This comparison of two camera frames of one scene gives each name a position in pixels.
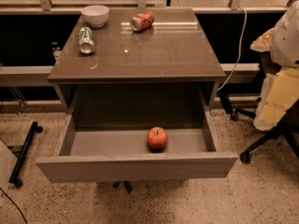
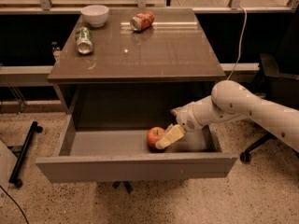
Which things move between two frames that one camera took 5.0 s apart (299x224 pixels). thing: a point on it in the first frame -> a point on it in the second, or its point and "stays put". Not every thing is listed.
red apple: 157,139 stays put
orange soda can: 142,21 stays put
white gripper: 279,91 -> 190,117
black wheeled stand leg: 23,155 stays put
